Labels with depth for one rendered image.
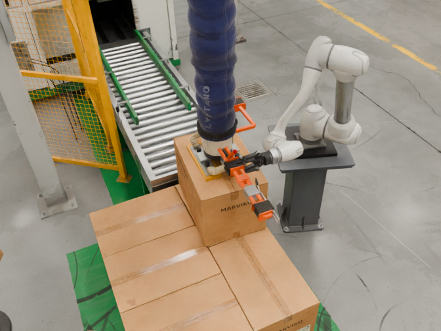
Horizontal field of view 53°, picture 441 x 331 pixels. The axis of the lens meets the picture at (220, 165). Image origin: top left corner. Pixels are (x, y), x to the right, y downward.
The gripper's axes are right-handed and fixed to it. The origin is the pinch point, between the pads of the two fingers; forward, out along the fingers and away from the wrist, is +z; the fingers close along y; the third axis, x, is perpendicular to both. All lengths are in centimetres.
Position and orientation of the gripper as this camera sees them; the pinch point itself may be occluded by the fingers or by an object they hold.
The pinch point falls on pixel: (235, 167)
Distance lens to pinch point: 240.0
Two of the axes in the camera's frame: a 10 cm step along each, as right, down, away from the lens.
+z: -9.1, 2.8, -3.0
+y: 0.2, 7.5, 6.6
